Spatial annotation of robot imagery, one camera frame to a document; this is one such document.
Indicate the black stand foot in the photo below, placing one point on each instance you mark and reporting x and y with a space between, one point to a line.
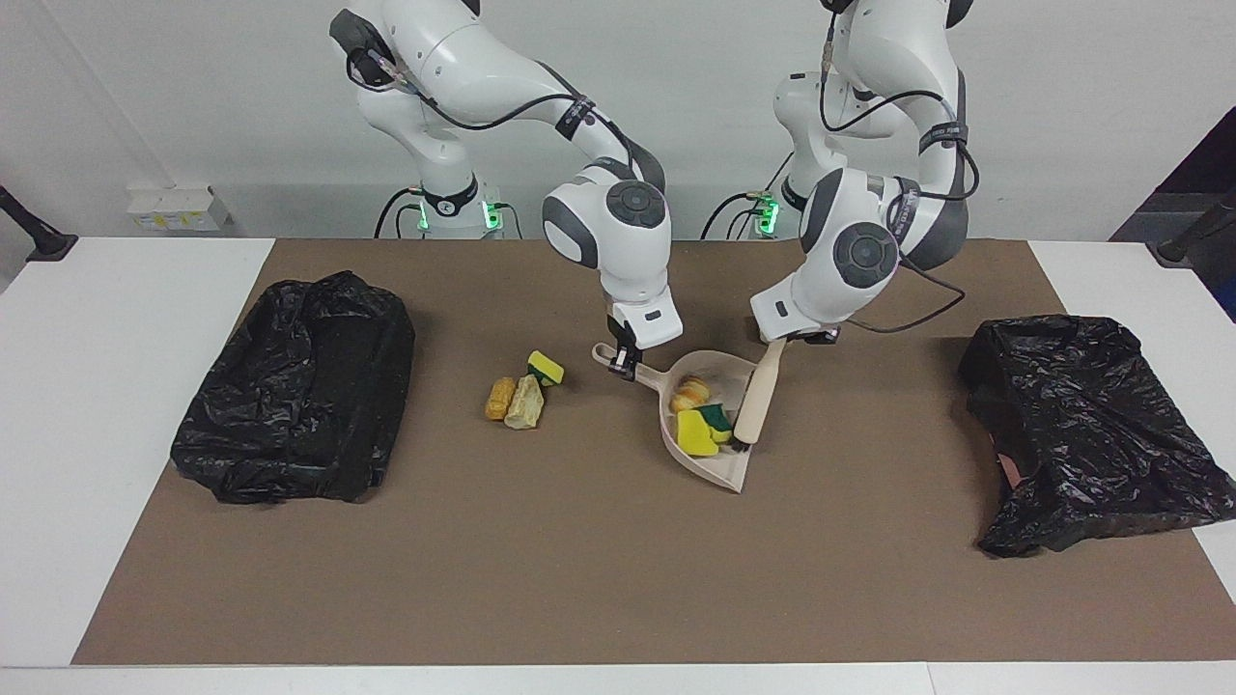
1183 246
43 241

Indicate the beige hand brush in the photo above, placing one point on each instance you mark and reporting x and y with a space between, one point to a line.
758 396

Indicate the beige plastic dustpan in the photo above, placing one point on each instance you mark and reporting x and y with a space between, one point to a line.
719 369

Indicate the brown table mat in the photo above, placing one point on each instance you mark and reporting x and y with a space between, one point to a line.
618 598

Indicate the black bag lined bin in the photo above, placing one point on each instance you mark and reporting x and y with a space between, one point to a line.
1091 434
290 405

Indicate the yellow green sponge piece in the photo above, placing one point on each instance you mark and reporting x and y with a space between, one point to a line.
547 366
716 418

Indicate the pale yellow foam chunk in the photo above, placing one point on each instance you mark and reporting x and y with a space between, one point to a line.
524 403
691 394

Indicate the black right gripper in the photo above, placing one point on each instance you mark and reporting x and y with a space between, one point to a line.
618 328

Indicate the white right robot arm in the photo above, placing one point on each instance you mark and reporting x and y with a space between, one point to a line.
618 222

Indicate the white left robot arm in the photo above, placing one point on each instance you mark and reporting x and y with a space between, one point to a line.
859 256

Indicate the orange brown foam chunk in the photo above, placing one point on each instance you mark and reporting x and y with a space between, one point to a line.
500 399

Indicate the white wall socket box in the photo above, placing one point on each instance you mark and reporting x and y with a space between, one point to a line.
179 210

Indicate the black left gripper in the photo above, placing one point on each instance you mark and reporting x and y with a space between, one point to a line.
821 337

